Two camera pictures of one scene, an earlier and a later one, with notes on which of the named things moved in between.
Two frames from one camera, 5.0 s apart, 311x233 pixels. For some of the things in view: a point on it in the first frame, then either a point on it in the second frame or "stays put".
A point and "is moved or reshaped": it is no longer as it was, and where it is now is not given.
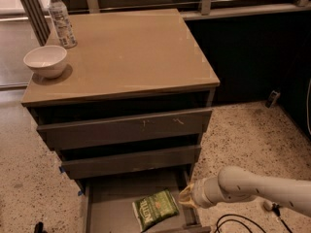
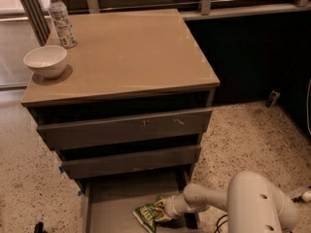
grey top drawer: [93, 132] stays put
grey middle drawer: [119, 163] stays put
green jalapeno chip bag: [155, 209] is moved or reshaped
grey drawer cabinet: [133, 102] stays put
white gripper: [198, 193] → [172, 208]
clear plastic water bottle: [60, 18] stays put
